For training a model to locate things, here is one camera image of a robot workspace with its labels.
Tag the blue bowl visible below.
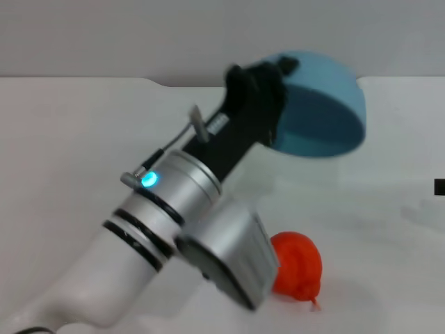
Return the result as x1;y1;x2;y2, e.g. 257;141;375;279
269;50;368;158

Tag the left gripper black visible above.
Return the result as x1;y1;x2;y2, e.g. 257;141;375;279
181;56;300;189

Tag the orange fruit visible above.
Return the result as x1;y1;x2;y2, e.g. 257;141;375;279
270;231;323;312

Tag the dark left arm cable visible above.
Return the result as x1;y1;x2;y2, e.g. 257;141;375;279
13;326;62;334

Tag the left wrist camera housing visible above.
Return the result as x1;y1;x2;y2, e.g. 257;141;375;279
175;202;282;311

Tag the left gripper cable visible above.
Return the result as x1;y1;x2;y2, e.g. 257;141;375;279
120;105;211;187

